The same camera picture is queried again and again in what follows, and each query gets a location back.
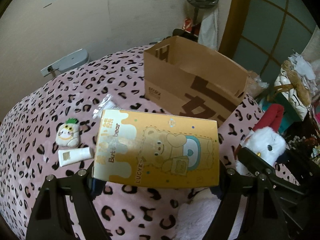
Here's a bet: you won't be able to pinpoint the white brown patterned bag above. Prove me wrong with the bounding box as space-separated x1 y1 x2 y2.
274 51 318 120

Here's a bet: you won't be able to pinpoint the white pineapple plush keychain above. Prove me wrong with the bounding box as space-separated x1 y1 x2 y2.
55 118 80 147

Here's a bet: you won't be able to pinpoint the pale fluffy cloth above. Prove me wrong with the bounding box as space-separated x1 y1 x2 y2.
176 187 220 240

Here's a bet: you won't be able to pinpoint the white plush toy red hat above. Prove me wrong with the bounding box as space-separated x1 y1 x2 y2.
235 104 288 175

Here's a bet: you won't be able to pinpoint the brown cardboard box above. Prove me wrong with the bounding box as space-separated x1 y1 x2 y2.
143 35 250 128

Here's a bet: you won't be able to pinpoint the red box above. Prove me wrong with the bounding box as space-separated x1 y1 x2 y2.
182 17 200 34

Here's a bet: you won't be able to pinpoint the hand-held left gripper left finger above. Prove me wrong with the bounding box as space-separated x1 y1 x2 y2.
25 166 105 240

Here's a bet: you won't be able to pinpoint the clear zip bag white contents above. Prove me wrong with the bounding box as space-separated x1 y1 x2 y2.
92 94 123 119

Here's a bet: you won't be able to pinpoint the wooden framed sliding door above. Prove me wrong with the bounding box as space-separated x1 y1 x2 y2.
217 0 320 85

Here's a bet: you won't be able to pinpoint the brown wrapped package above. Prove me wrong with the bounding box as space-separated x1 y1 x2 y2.
247 71 269 98

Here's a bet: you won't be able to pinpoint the yellow bear print box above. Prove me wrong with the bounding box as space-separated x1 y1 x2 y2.
91 109 220 188

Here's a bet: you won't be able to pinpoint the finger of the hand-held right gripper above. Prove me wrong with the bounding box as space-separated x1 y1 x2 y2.
275 151 290 167
237 147 275 178

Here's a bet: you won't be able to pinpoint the pink leopard print blanket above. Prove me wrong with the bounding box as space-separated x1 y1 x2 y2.
0 44 300 240

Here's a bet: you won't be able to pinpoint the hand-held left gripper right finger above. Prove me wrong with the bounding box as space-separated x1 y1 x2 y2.
210 167 288 240

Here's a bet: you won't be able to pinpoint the white cosmetic tube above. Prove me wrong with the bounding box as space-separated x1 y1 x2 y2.
58 147 92 167

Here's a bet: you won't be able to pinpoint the dried flower bunch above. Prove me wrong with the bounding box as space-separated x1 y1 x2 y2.
287 135 320 159

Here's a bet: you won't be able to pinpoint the white hanging towel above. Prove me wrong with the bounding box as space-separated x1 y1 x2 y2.
197 9 220 53

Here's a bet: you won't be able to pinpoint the teal shopping bag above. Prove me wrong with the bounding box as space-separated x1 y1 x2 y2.
257 95 303 133

